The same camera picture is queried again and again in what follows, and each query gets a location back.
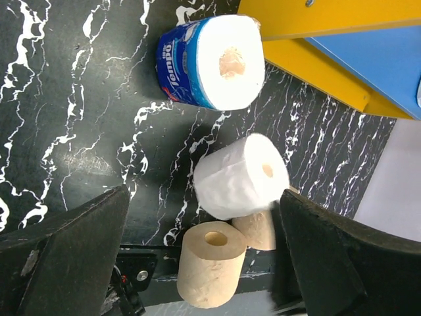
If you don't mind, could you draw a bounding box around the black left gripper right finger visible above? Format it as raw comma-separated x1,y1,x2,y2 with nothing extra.
271,190,420,315

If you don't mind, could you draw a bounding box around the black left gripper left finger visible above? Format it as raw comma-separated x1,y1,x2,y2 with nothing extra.
1,185,130,315

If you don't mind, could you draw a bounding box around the brown paper roll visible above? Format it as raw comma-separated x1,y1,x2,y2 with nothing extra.
232,201,277,251

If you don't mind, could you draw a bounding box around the yellow pink blue shelf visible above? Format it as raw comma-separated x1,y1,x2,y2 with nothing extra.
238,1,420,120

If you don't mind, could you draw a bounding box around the brown paper roll front edge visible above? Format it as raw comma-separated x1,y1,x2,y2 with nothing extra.
176,221,247,309

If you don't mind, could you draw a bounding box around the black marble table mat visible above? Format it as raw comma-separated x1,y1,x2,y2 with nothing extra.
1,1,395,246

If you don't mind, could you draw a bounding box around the blue wrapped white paper roll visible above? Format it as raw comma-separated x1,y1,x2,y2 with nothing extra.
156,14,265,111

